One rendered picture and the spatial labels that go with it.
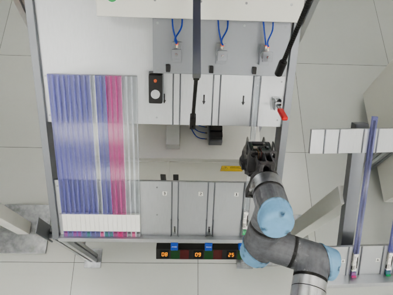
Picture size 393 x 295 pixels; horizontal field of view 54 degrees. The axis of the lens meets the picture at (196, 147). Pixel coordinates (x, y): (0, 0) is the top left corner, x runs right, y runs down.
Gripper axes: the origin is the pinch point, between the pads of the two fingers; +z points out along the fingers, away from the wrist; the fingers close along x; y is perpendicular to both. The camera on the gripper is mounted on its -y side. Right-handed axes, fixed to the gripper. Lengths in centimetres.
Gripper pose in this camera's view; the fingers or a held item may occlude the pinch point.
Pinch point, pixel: (252, 147)
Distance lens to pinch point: 113.1
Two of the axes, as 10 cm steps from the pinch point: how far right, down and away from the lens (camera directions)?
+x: -10.0, -0.2, -0.4
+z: -0.2, -5.2, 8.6
